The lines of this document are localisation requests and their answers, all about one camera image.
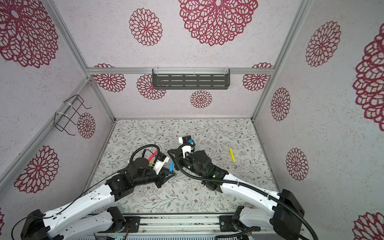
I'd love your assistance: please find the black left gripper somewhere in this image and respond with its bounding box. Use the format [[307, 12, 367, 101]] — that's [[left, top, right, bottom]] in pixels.
[[134, 165, 176, 187]]

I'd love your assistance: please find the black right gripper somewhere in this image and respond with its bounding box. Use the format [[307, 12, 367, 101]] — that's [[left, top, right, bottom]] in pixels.
[[168, 150, 207, 182]]

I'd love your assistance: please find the blue highlighter pen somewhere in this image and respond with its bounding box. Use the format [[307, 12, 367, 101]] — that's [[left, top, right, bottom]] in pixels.
[[169, 162, 174, 172]]

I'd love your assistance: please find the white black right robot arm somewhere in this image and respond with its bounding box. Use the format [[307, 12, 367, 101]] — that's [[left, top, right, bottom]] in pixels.
[[168, 149, 305, 240]]

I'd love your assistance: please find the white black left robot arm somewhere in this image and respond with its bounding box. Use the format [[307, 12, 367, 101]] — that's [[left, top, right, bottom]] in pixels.
[[21, 156, 174, 240]]

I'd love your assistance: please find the pink highlighter pen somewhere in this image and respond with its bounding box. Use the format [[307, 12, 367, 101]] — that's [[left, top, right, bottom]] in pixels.
[[148, 151, 158, 162]]

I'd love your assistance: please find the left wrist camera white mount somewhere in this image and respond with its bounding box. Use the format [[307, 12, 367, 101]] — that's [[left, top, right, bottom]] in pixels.
[[153, 152, 170, 175]]

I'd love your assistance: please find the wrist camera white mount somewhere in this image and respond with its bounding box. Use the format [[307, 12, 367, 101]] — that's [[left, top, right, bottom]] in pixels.
[[179, 135, 196, 159], [153, 152, 170, 175]]

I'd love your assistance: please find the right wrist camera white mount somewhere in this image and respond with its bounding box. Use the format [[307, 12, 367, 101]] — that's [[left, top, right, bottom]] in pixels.
[[179, 135, 196, 159]]

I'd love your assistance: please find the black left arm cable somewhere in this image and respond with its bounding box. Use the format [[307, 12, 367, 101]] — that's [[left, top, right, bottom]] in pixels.
[[11, 143, 161, 240]]

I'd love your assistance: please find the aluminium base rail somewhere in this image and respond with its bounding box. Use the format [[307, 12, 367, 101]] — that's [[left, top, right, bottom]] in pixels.
[[74, 212, 304, 240]]

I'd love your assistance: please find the dark grey wall shelf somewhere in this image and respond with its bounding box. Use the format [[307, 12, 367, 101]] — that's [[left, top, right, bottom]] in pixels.
[[152, 69, 231, 90]]

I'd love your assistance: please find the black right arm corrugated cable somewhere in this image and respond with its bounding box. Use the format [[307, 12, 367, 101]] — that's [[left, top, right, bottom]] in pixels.
[[174, 143, 319, 240]]

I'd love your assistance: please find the black wire wall rack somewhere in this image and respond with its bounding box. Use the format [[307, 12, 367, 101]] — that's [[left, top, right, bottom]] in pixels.
[[53, 94, 91, 136]]

